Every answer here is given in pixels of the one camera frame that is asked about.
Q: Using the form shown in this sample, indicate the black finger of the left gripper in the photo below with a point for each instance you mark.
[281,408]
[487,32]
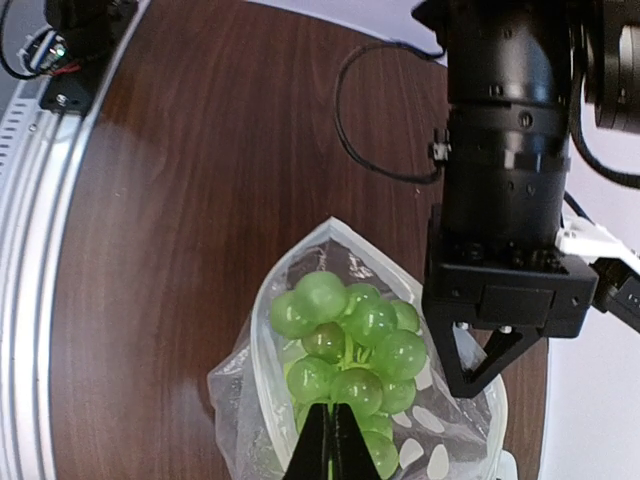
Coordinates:
[460,357]
[504,346]

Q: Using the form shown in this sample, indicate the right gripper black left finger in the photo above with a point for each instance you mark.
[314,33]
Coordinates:
[311,456]

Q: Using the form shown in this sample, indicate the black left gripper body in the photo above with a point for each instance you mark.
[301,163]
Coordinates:
[467,282]

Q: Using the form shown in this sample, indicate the clear polka dot zip bag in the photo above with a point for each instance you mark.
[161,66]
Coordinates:
[438,437]

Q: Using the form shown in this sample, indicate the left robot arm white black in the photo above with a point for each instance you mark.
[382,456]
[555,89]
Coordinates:
[518,75]

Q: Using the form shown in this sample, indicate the aluminium front rail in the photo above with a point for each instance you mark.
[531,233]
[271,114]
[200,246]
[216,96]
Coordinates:
[44,135]

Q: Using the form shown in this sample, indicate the green fake grapes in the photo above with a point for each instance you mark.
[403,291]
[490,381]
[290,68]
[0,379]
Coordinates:
[353,347]

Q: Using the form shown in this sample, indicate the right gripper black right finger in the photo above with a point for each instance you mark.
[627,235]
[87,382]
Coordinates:
[350,458]

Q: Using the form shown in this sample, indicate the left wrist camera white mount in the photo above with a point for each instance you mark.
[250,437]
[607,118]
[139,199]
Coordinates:
[615,264]

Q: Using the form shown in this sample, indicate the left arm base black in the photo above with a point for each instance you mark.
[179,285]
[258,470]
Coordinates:
[73,51]

